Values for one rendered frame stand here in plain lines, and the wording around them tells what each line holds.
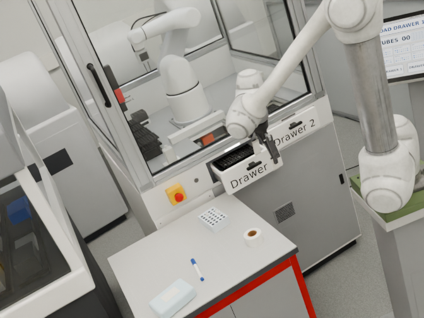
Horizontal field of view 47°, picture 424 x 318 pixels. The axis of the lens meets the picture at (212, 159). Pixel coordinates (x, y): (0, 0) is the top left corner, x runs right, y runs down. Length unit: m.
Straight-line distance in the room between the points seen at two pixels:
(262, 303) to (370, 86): 0.89
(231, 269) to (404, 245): 0.65
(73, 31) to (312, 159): 1.29
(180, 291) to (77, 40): 1.00
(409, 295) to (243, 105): 1.03
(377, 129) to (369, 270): 1.36
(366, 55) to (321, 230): 1.44
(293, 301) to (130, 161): 0.86
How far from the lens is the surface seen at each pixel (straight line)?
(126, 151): 2.08
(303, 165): 2.50
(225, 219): 2.05
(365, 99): 1.51
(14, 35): 5.13
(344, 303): 2.66
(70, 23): 1.95
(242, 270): 1.82
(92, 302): 2.13
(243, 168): 2.12
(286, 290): 1.93
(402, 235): 1.97
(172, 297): 1.77
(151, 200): 2.19
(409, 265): 2.07
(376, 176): 1.62
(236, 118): 1.65
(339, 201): 2.72
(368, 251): 2.91
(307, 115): 2.40
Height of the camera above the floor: 1.90
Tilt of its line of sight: 26 degrees down
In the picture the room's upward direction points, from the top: 21 degrees counter-clockwise
